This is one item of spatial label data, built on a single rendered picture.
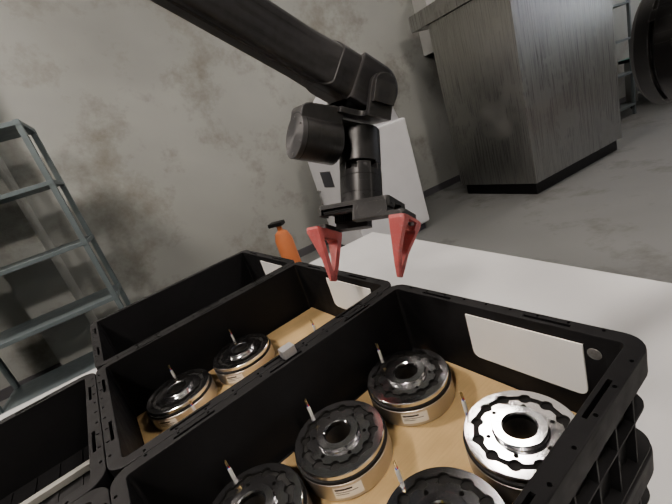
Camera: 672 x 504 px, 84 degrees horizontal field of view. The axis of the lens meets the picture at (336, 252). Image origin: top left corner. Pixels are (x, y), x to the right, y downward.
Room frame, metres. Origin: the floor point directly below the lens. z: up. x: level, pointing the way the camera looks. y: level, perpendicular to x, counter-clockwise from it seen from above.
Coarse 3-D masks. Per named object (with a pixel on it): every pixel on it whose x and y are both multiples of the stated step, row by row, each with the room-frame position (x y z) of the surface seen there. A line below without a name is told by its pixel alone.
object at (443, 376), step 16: (400, 352) 0.43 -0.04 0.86; (416, 352) 0.42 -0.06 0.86; (432, 352) 0.41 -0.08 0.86; (384, 368) 0.41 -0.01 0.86; (432, 368) 0.38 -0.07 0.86; (368, 384) 0.39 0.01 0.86; (384, 384) 0.38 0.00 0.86; (416, 384) 0.36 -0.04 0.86; (432, 384) 0.36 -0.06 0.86; (384, 400) 0.35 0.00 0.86; (400, 400) 0.35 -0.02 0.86; (416, 400) 0.34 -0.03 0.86
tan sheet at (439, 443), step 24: (456, 384) 0.38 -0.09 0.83; (480, 384) 0.36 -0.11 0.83; (504, 384) 0.35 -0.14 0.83; (456, 408) 0.34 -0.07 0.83; (408, 432) 0.33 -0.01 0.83; (432, 432) 0.32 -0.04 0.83; (456, 432) 0.31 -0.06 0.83; (408, 456) 0.30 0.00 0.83; (432, 456) 0.29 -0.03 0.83; (456, 456) 0.28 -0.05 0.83; (384, 480) 0.28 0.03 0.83
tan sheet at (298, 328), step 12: (312, 312) 0.70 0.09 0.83; (324, 312) 0.69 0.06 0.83; (288, 324) 0.69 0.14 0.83; (300, 324) 0.67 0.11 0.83; (276, 336) 0.65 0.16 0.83; (288, 336) 0.64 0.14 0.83; (300, 336) 0.62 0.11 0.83; (276, 348) 0.61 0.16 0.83; (216, 384) 0.56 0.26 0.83; (144, 420) 0.52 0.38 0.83; (144, 432) 0.49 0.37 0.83; (156, 432) 0.48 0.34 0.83
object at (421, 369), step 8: (400, 360) 0.41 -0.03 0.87; (408, 360) 0.40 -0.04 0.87; (416, 360) 0.40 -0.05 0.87; (392, 368) 0.40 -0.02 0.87; (400, 368) 0.40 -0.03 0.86; (416, 368) 0.39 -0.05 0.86; (424, 368) 0.38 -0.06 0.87; (392, 376) 0.38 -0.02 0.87; (416, 376) 0.37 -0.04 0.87; (424, 376) 0.37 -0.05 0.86; (392, 384) 0.37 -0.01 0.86; (400, 384) 0.37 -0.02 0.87; (408, 384) 0.36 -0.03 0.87
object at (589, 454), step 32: (416, 288) 0.46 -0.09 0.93; (352, 320) 0.44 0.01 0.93; (512, 320) 0.33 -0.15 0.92; (544, 320) 0.31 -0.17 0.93; (640, 352) 0.23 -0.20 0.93; (256, 384) 0.36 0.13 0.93; (640, 384) 0.23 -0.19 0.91; (576, 416) 0.20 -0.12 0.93; (608, 416) 0.20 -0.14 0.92; (160, 448) 0.31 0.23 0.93; (576, 448) 0.18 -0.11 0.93; (128, 480) 0.29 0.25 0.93; (544, 480) 0.16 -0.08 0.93; (576, 480) 0.17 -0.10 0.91
